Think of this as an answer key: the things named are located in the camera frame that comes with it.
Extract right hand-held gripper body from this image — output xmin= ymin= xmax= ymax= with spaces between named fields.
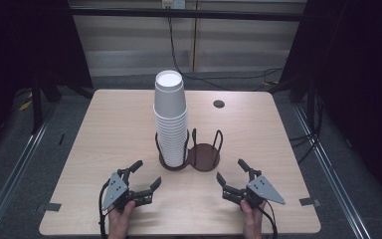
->
xmin=221 ymin=168 xmax=287 ymax=210

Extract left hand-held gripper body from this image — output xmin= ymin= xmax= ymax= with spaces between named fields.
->
xmin=100 ymin=168 xmax=154 ymax=212

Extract black wire cup holder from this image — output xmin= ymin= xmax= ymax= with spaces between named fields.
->
xmin=154 ymin=127 xmax=224 ymax=172

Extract stack of white paper cups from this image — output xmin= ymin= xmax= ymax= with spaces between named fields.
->
xmin=152 ymin=69 xmax=189 ymax=168

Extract person's left hand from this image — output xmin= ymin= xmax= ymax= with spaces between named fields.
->
xmin=107 ymin=199 xmax=137 ymax=231

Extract person's right hand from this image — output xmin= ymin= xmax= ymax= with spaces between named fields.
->
xmin=240 ymin=199 xmax=268 ymax=231

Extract tape strip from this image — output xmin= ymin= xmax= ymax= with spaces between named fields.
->
xmin=35 ymin=202 xmax=63 ymax=213
xmin=298 ymin=196 xmax=321 ymax=207

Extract black stand leg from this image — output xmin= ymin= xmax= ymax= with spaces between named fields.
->
xmin=30 ymin=78 xmax=45 ymax=134

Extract black curtain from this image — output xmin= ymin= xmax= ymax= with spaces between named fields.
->
xmin=278 ymin=0 xmax=382 ymax=203
xmin=0 ymin=0 xmax=94 ymax=167

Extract black horizontal bar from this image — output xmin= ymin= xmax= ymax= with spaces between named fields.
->
xmin=69 ymin=7 xmax=304 ymax=23

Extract left hand-held gripper cable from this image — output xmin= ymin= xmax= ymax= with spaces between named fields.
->
xmin=97 ymin=178 xmax=111 ymax=239

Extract hand-held gripper cable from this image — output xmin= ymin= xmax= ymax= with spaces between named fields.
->
xmin=97 ymin=178 xmax=111 ymax=239
xmin=260 ymin=198 xmax=279 ymax=239

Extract right hand-held gripper cable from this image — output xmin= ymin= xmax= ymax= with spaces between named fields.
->
xmin=260 ymin=198 xmax=279 ymax=239

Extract black floor cables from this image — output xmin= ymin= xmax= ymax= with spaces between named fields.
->
xmin=288 ymin=96 xmax=324 ymax=164

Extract metal floor rail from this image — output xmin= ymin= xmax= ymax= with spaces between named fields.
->
xmin=0 ymin=99 xmax=59 ymax=239
xmin=292 ymin=103 xmax=374 ymax=239

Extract long black wall cable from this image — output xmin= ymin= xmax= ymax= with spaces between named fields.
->
xmin=167 ymin=6 xmax=285 ymax=93

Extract white wall socket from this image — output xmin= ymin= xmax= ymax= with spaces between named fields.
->
xmin=161 ymin=0 xmax=187 ymax=10

